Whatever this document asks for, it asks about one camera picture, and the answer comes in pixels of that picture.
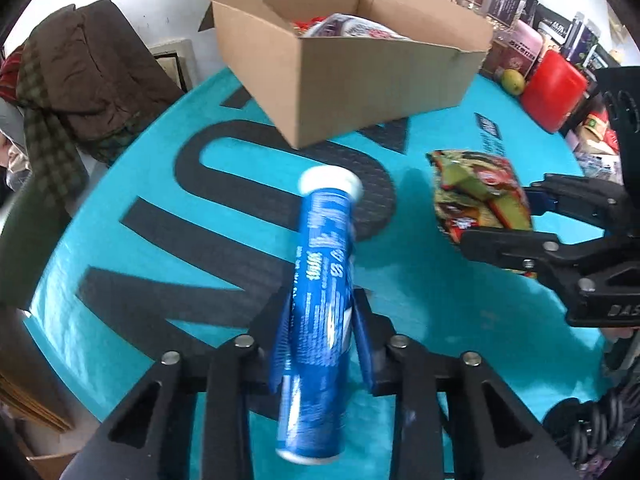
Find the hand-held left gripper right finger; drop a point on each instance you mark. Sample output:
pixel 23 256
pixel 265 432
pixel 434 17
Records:
pixel 372 350

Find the chair draped with clothes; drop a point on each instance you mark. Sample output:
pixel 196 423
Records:
pixel 100 70

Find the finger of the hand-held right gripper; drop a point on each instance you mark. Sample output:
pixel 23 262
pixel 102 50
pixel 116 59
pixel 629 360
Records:
pixel 510 247
pixel 537 197

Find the tall jar of grains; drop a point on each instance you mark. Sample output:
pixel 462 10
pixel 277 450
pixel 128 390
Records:
pixel 507 2

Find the red yellow snack packet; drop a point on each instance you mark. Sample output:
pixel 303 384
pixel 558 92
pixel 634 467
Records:
pixel 305 24

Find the yellow green fruit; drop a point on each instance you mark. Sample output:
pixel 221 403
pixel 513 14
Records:
pixel 513 81

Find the brown cardboard box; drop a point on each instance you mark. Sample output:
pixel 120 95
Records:
pixel 360 90

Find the blue tablet tube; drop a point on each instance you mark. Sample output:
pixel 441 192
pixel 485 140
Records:
pixel 320 270

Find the green instant noodle packet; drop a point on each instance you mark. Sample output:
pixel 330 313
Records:
pixel 475 190

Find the red canister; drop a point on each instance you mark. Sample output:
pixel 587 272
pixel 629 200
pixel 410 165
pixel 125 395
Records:
pixel 552 90

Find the green plaid cloth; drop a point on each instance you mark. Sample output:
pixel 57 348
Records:
pixel 45 135

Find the white plastic bag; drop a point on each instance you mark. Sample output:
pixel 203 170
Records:
pixel 600 165

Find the pile of snack boxes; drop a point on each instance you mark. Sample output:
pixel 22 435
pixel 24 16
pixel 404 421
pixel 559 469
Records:
pixel 595 130

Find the silver purple snack packet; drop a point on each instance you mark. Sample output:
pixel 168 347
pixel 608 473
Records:
pixel 350 27

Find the red striped cloth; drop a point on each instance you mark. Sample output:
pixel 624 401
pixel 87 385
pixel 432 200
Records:
pixel 7 75

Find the beige framed board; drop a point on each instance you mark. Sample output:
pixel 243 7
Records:
pixel 172 62

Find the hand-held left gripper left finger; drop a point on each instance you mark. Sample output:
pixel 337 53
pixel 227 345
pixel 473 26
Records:
pixel 260 340

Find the pink canister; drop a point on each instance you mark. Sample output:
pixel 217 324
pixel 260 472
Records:
pixel 525 42

